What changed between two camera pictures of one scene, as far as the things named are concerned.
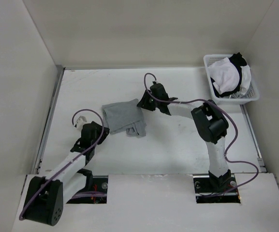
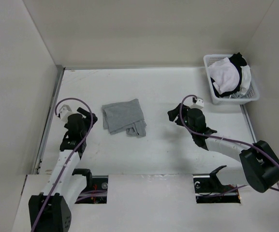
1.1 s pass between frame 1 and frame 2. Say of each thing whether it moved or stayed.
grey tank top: stayed
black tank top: stayed
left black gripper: moved
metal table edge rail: stayed
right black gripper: moved
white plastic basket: stayed
